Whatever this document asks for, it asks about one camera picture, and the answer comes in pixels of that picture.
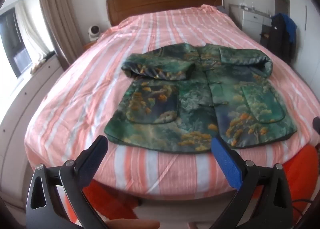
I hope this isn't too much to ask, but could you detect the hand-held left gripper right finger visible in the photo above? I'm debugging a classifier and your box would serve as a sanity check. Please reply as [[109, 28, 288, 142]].
[[209, 136, 293, 229]]

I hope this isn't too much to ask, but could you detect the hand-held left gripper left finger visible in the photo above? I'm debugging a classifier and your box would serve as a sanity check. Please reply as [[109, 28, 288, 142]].
[[25, 135, 110, 229]]

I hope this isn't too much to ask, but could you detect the green printed jacket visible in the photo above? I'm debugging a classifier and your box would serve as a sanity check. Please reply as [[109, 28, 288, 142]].
[[104, 43, 298, 155]]

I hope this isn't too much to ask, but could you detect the orange bed base cover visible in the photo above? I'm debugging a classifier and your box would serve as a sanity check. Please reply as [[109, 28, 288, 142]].
[[67, 142, 320, 222]]

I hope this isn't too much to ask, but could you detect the black jacket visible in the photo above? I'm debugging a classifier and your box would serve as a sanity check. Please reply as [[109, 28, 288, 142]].
[[260, 14, 297, 63]]

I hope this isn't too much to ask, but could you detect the white windowsill cabinet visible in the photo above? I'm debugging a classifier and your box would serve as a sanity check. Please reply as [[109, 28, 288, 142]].
[[0, 56, 65, 209]]

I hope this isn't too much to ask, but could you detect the blue garment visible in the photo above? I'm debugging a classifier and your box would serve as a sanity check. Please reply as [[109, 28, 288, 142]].
[[275, 13, 298, 43]]

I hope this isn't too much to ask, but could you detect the wooden nightstand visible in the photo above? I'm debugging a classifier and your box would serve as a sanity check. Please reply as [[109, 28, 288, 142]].
[[82, 41, 98, 51]]

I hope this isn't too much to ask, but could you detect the bed with pink striped sheet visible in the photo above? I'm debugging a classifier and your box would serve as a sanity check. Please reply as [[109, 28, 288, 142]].
[[24, 4, 320, 201]]

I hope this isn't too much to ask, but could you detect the white dresser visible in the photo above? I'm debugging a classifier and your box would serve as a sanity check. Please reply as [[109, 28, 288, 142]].
[[242, 7, 273, 37]]

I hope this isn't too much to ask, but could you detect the brown door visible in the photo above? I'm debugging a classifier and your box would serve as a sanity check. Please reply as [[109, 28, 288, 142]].
[[274, 0, 290, 17]]

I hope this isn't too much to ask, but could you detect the window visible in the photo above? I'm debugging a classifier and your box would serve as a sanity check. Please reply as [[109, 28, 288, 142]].
[[0, 8, 33, 78]]

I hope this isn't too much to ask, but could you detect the beige curtain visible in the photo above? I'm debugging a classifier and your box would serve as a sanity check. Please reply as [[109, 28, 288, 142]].
[[37, 0, 84, 70]]

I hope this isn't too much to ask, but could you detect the white sheer curtain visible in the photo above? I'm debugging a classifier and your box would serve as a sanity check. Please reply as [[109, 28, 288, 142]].
[[14, 0, 54, 57]]

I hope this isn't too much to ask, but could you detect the black cable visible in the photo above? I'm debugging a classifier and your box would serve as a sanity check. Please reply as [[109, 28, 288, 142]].
[[291, 198, 314, 219]]

